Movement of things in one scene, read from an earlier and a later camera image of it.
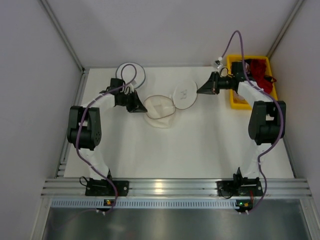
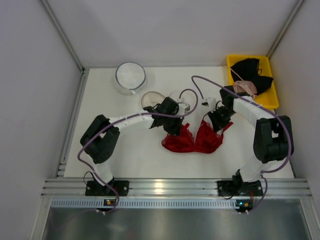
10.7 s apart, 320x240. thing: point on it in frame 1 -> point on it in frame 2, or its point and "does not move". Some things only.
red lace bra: (257, 68) -> (205, 140)
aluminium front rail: (274, 188) does not move
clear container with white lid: (132, 73) does not move
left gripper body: (128, 100) -> (173, 125)
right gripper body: (216, 82) -> (217, 120)
